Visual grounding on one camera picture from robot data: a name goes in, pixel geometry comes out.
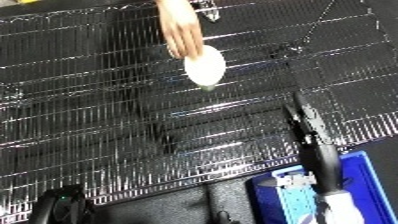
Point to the person's hand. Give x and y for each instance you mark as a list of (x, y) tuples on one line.
[(180, 30)]

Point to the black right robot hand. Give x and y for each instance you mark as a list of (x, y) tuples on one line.
[(317, 143)]

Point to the white paper cup green band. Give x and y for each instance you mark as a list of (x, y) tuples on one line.
[(205, 68)]

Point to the pale right robot arm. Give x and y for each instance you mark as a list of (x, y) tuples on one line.
[(340, 210)]

